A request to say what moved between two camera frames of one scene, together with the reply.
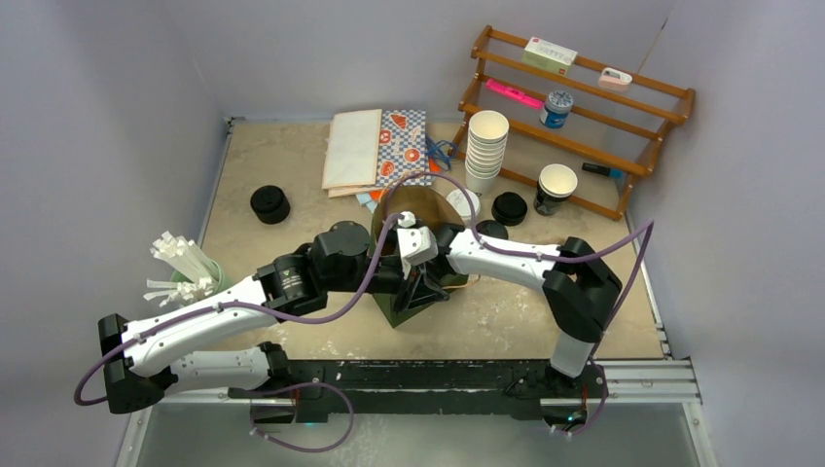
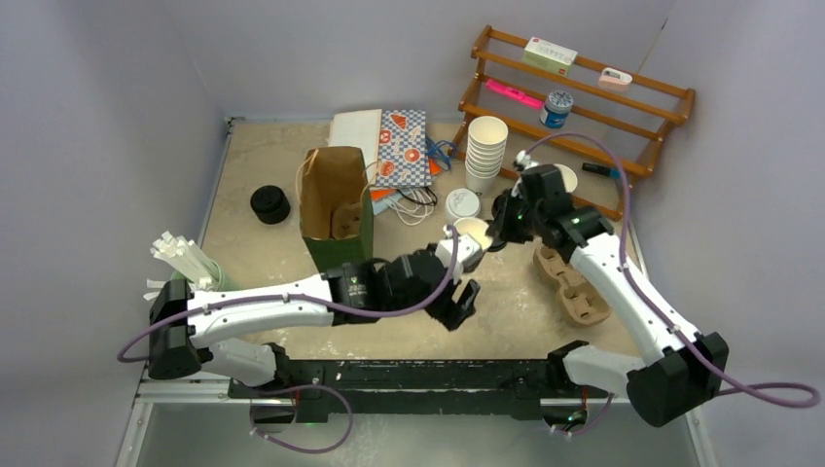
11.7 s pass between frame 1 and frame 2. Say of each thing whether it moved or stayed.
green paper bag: moved
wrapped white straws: stayed
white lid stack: stayed
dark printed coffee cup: stayed
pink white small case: stayed
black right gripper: moved
